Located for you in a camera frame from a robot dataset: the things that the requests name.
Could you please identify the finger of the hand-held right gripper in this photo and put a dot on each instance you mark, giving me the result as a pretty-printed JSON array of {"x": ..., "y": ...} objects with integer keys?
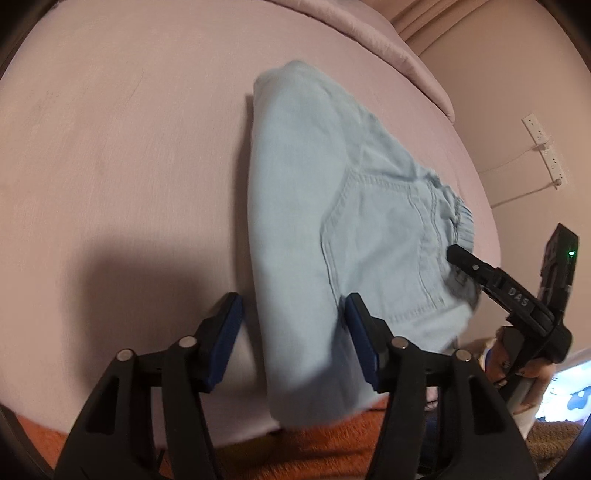
[{"x": 471, "y": 265}]

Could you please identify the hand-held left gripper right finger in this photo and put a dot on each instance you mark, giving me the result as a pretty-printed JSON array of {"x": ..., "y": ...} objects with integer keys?
[{"x": 362, "y": 341}]

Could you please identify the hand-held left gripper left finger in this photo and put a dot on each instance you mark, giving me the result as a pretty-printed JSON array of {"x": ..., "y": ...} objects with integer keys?
[{"x": 226, "y": 341}]

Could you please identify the light blue denim pants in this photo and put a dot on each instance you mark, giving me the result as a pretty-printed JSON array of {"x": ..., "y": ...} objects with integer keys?
[{"x": 295, "y": 207}]

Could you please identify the person's right hand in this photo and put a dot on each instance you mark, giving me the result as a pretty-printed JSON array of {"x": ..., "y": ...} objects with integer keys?
[{"x": 497, "y": 364}]

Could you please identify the white power strip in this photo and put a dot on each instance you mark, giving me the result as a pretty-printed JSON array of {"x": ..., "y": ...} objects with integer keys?
[
  {"x": 535, "y": 128},
  {"x": 555, "y": 167}
]

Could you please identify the white blue printed cloth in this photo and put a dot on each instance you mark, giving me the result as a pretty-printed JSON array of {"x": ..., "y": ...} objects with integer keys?
[{"x": 568, "y": 392}]

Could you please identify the orange blanket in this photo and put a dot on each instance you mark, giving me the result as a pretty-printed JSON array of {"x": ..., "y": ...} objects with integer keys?
[{"x": 300, "y": 454}]

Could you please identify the brown cloth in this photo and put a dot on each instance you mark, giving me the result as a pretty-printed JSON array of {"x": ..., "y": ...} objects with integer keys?
[{"x": 549, "y": 450}]

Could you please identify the pink duvet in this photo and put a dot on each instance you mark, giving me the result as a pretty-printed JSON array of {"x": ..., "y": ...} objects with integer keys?
[{"x": 392, "y": 50}]

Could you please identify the bed with pink sheet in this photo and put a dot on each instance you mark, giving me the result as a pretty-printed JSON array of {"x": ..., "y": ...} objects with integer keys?
[{"x": 115, "y": 138}]

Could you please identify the beige curtain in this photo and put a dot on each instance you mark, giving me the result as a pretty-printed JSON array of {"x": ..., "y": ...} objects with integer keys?
[{"x": 429, "y": 23}]

